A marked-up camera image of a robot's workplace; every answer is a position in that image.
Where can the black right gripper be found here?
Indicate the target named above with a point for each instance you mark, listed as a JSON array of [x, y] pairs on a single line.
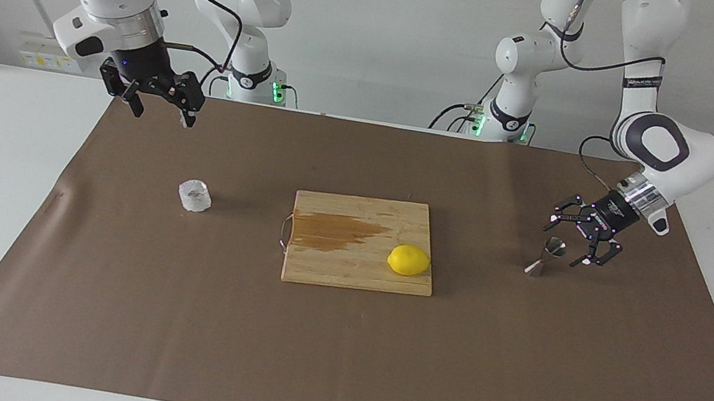
[[140, 65]]

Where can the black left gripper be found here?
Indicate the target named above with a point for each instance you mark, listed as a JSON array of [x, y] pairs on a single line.
[[612, 212]]

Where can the steel double jigger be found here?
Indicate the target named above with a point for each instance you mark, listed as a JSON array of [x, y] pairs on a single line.
[[554, 246]]

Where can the clear textured glass cup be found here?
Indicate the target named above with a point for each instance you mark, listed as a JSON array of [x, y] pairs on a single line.
[[194, 197]]

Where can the yellow lemon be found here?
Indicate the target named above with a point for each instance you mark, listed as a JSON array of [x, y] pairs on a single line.
[[409, 261]]

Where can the brown paper table mat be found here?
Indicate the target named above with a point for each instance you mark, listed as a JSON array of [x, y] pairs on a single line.
[[447, 355]]

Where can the wooden cutting board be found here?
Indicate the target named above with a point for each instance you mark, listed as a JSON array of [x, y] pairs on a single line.
[[346, 270]]

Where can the white wall socket strip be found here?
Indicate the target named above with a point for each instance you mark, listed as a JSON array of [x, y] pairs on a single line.
[[38, 59]]

